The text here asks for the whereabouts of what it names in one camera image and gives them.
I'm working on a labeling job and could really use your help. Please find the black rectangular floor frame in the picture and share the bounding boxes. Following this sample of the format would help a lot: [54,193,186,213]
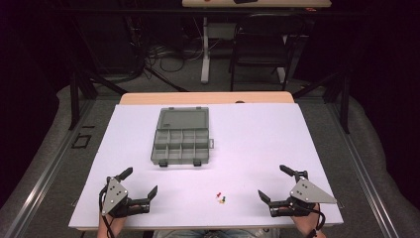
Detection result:
[70,132,93,150]

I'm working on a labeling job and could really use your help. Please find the black chair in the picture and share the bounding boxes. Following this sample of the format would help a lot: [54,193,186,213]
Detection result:
[228,13,312,92]

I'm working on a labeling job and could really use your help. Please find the light wooden table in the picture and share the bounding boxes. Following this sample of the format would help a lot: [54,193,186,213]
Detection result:
[118,91,295,106]

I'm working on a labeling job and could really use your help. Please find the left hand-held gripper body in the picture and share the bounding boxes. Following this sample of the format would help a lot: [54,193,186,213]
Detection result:
[98,177,152,219]

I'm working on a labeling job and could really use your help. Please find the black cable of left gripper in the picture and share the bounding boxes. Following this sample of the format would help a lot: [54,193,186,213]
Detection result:
[98,184,117,238]

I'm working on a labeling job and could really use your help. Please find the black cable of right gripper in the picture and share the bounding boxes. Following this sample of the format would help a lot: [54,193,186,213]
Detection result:
[313,209,327,232]

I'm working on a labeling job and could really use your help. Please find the bundle of floor cables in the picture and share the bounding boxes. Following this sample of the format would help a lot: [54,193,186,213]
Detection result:
[143,41,203,74]

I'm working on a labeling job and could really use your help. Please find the black metal stand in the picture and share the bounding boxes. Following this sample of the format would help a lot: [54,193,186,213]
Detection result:
[291,69,352,135]
[67,69,129,132]

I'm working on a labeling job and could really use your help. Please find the grey metal floor rail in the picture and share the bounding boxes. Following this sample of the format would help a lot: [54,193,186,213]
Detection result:
[325,102,401,238]
[0,98,97,238]

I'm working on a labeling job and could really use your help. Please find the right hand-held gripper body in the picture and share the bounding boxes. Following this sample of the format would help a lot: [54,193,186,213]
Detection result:
[268,170,338,218]

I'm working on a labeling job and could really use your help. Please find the person's left hand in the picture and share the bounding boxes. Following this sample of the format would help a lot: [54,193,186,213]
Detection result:
[96,212,129,238]

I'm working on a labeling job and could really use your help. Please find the person's right hand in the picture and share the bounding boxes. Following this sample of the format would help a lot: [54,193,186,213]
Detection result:
[290,203,324,233]

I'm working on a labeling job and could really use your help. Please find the white-legged background desk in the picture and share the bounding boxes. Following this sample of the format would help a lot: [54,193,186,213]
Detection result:
[181,0,333,85]

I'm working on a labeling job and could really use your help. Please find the grey transparent compartment box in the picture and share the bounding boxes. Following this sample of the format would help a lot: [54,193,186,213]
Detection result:
[150,106,215,168]

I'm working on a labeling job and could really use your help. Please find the white table cover sheet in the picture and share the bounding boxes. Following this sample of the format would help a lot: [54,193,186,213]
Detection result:
[68,102,345,230]

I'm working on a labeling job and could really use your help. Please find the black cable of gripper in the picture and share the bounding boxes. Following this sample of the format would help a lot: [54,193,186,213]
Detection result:
[313,209,327,232]
[98,184,117,238]

